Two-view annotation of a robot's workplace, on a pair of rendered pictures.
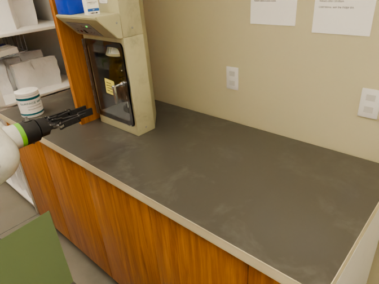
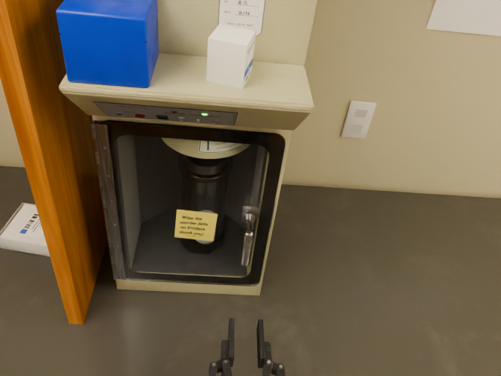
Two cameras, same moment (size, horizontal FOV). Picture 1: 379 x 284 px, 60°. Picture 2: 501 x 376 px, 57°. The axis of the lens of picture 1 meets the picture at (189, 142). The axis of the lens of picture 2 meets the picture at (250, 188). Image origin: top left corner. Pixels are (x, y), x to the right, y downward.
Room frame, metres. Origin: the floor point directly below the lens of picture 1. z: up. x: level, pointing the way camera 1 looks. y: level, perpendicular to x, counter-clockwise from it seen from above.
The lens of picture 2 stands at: (1.07, 0.77, 1.81)
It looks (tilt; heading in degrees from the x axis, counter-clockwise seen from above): 41 degrees down; 310
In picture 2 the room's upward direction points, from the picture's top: 8 degrees clockwise
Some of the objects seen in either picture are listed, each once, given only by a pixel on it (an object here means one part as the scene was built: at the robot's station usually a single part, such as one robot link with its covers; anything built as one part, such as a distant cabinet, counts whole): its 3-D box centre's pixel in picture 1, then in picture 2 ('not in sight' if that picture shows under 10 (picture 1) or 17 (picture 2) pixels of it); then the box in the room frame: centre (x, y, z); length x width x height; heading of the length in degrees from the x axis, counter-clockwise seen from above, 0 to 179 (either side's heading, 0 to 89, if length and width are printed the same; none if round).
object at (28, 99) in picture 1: (29, 102); not in sight; (1.84, 0.93, 1.02); 0.13 x 0.13 x 0.15
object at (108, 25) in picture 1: (88, 26); (191, 106); (1.51, 0.40, 1.46); 0.32 x 0.11 x 0.10; 46
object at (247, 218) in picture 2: (118, 93); (246, 240); (1.44, 0.31, 1.17); 0.05 x 0.03 x 0.10; 136
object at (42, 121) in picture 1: (48, 124); not in sight; (1.19, 0.56, 1.14); 0.09 x 0.08 x 0.07; 136
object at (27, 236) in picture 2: not in sight; (43, 230); (1.90, 0.52, 0.96); 0.16 x 0.12 x 0.04; 37
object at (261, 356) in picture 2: (85, 113); (260, 342); (1.29, 0.43, 1.14); 0.07 x 0.01 x 0.03; 136
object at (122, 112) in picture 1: (109, 82); (191, 216); (1.54, 0.37, 1.19); 0.30 x 0.01 x 0.40; 46
